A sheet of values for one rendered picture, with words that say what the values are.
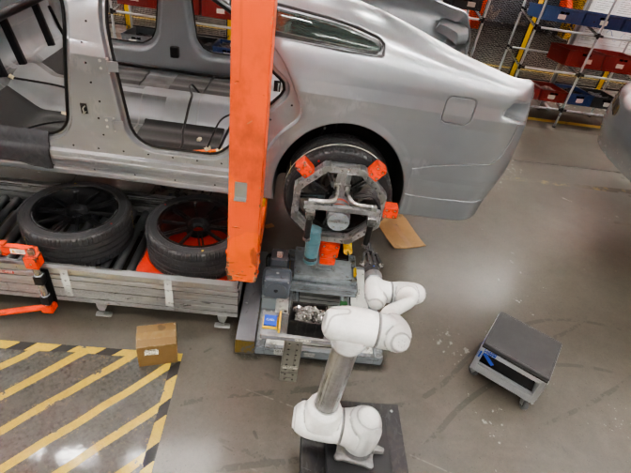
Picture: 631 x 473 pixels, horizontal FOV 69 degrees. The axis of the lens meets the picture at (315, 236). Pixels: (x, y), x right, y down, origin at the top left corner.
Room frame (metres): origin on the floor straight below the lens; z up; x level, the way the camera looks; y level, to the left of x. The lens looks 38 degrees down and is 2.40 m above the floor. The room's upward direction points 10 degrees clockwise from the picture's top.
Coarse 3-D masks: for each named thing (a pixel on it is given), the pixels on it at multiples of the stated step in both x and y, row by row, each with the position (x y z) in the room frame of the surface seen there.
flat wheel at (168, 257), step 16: (160, 208) 2.40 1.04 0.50; (176, 208) 2.46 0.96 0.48; (192, 208) 2.54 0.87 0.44; (208, 208) 2.57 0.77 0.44; (224, 208) 2.53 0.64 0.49; (160, 224) 2.24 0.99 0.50; (176, 224) 2.31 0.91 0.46; (192, 224) 2.37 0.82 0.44; (208, 224) 2.36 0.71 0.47; (224, 224) 2.53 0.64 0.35; (160, 240) 2.09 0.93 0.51; (224, 240) 2.19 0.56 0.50; (160, 256) 2.04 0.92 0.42; (176, 256) 2.01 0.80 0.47; (192, 256) 2.01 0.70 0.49; (208, 256) 2.04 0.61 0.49; (224, 256) 2.11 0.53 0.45; (176, 272) 2.00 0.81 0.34; (192, 272) 2.01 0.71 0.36; (208, 272) 2.04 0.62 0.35; (224, 272) 2.10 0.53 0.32
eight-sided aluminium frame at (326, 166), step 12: (324, 168) 2.24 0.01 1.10; (336, 168) 2.25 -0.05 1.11; (348, 168) 2.26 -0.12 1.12; (360, 168) 2.28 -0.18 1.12; (300, 180) 2.25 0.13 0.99; (312, 180) 2.24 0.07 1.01; (372, 180) 2.27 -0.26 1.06; (384, 192) 2.29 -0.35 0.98; (384, 204) 2.28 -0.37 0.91; (300, 216) 2.28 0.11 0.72; (360, 228) 2.31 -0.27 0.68; (324, 240) 2.25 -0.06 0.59; (336, 240) 2.26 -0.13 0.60; (348, 240) 2.26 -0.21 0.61
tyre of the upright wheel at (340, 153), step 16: (304, 144) 2.53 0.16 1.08; (320, 144) 2.44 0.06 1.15; (352, 144) 2.44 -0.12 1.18; (368, 144) 2.54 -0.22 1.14; (320, 160) 2.32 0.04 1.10; (336, 160) 2.33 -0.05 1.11; (352, 160) 2.34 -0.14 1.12; (368, 160) 2.35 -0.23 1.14; (384, 160) 2.55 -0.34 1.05; (288, 176) 2.32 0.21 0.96; (384, 176) 2.36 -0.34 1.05; (288, 192) 2.31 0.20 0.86; (288, 208) 2.31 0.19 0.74
